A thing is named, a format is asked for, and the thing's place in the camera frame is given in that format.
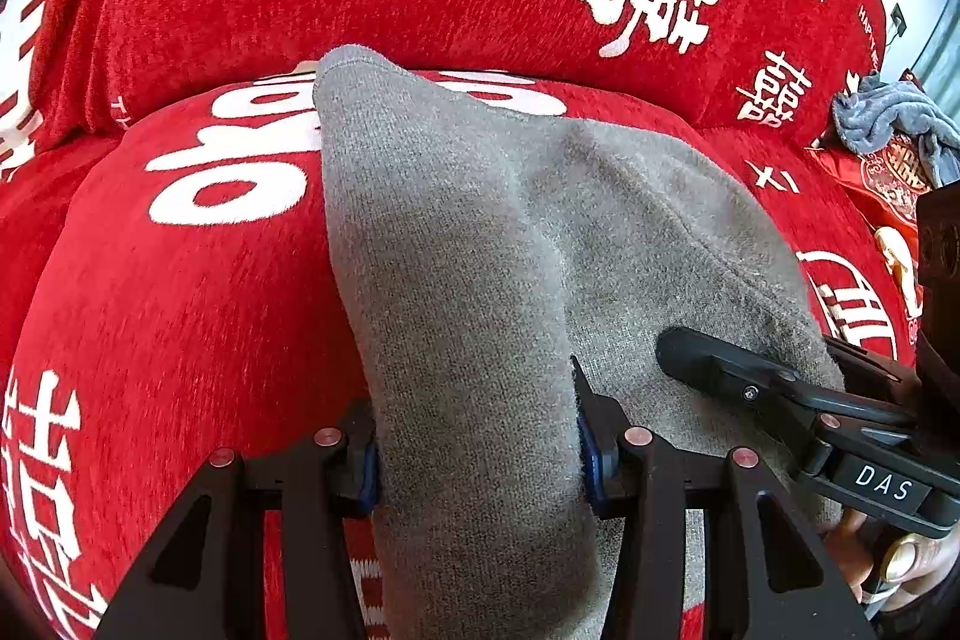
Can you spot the grey fluffy towel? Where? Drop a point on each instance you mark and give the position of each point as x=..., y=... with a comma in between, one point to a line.
x=892, y=115

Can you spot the red glossy printed bag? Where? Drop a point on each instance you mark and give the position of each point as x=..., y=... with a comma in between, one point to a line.
x=889, y=179

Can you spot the grey knit garment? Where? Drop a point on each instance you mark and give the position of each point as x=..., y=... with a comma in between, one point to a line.
x=465, y=235

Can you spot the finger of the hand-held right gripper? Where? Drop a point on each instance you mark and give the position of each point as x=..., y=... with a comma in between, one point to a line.
x=877, y=374
x=720, y=370

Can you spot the person's right hand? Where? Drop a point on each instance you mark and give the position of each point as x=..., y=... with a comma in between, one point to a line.
x=915, y=557

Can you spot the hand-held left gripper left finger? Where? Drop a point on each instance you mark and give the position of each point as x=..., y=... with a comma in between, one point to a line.
x=366, y=476

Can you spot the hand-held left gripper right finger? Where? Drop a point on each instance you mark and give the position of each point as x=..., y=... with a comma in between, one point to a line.
x=592, y=461

